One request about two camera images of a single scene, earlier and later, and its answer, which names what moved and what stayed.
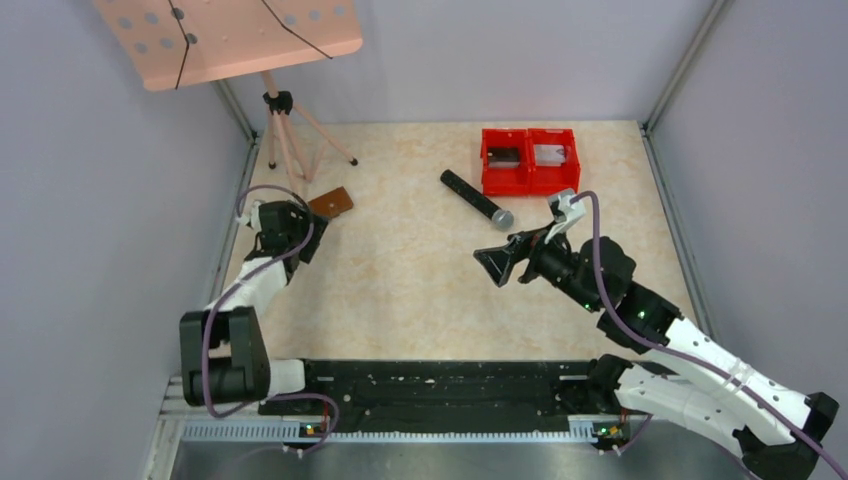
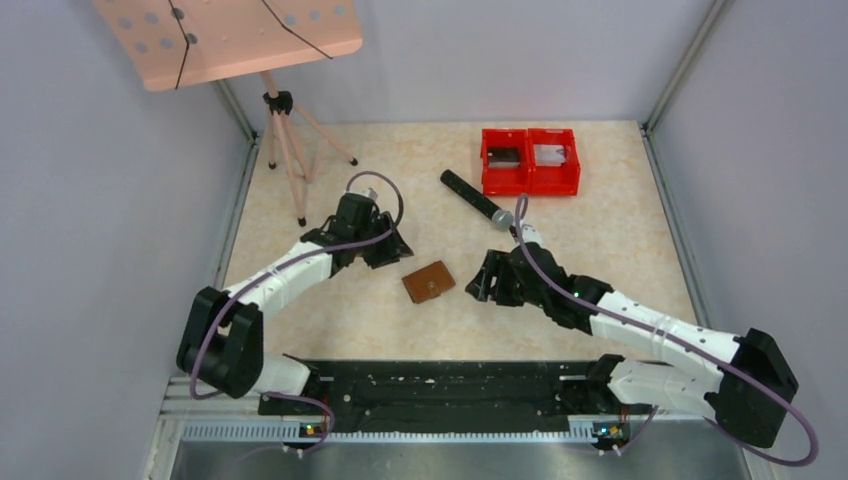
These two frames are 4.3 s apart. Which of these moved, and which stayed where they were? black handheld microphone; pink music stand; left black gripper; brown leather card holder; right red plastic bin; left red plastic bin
Moved: left black gripper; brown leather card holder
Stayed: black handheld microphone; pink music stand; right red plastic bin; left red plastic bin
